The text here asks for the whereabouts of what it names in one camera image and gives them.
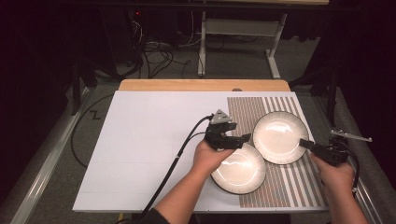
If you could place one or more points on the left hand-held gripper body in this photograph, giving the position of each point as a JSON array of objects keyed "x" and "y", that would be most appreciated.
[{"x": 219, "y": 138}]

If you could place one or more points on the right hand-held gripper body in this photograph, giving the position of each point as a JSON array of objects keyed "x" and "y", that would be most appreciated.
[{"x": 333, "y": 152}]

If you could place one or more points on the white plate with dark rim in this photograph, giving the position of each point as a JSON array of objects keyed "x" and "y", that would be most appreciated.
[
  {"x": 277, "y": 137},
  {"x": 241, "y": 174}
]

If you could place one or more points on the person's right hand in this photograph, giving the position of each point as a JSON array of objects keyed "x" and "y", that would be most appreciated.
[{"x": 334, "y": 175}]

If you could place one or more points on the person's left hand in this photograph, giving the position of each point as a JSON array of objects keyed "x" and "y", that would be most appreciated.
[{"x": 208, "y": 160}]

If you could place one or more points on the black metal stand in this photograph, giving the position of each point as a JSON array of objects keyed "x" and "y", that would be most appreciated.
[
  {"x": 332, "y": 102},
  {"x": 75, "y": 93}
]

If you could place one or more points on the wooden table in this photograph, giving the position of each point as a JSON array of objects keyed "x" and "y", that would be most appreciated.
[{"x": 202, "y": 85}]

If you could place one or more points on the white board with striped patch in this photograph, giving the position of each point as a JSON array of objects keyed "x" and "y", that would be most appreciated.
[{"x": 140, "y": 140}]

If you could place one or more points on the person's black sleeve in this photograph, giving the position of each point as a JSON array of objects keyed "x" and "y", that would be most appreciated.
[{"x": 154, "y": 217}]

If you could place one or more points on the black computer case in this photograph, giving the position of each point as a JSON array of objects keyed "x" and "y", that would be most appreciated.
[{"x": 124, "y": 37}]

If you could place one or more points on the aluminium floor rail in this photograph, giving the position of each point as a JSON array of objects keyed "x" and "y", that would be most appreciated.
[
  {"x": 370, "y": 202},
  {"x": 46, "y": 169}
]

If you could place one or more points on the white metal desk frame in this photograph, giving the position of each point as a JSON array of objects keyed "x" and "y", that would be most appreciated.
[{"x": 239, "y": 27}]

